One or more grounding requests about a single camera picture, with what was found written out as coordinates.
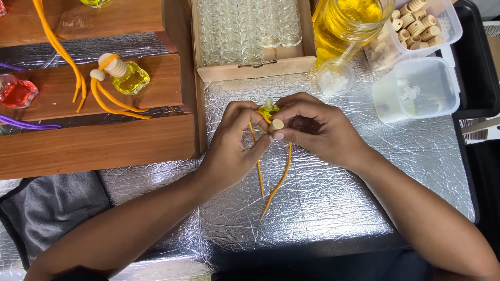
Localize person's left hand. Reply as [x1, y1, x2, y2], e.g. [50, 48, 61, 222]
[199, 101, 274, 194]

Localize person's right hand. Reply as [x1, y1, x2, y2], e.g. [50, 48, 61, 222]
[270, 92, 376, 172]

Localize person's dark clothing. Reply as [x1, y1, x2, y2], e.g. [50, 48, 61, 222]
[210, 249, 435, 281]

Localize grey cloth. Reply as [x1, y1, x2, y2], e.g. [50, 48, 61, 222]
[0, 171, 113, 271]

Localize stepped wooden display rack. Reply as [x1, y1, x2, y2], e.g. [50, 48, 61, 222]
[0, 0, 208, 181]

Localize black plastic tray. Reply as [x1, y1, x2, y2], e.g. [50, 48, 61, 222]
[435, 0, 500, 120]

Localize silver foil table mat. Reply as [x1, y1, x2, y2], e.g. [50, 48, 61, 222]
[0, 32, 477, 281]

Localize rows of empty glass bottles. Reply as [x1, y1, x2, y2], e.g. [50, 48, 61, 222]
[196, 0, 303, 66]

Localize clear tub holding syringe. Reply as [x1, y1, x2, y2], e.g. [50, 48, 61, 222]
[371, 57, 461, 124]

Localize open cardboard box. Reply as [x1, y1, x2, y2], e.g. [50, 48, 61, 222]
[190, 0, 318, 83]

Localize thick orange cord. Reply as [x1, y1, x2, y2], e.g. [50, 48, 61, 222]
[90, 55, 152, 120]

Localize white striped flat object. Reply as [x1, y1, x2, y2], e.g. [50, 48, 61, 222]
[459, 115, 500, 145]

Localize small yellow liquid glass bottle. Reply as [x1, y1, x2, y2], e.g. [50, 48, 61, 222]
[259, 98, 280, 120]

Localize clear tub holding caps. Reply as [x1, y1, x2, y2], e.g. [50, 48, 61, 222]
[363, 0, 464, 73]

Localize long orange cord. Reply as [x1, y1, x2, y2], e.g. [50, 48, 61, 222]
[32, 0, 88, 113]

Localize heap of white plastic stoppers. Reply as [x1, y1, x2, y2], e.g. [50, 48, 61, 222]
[324, 71, 349, 93]

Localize thin orange cord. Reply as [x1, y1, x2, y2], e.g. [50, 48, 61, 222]
[248, 110, 293, 222]

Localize red liquid glass bottle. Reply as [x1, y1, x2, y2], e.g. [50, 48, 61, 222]
[0, 73, 40, 109]

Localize glass jar of yellow liquid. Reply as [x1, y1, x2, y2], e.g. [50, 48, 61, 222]
[311, 0, 396, 69]

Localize pile of ribbed wooden caps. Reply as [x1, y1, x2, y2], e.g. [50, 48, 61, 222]
[367, 0, 447, 68]

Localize ribbed wooden bottle cap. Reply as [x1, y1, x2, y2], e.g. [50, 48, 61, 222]
[98, 53, 128, 78]

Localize small clear plastic cup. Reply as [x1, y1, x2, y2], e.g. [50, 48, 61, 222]
[317, 59, 355, 97]

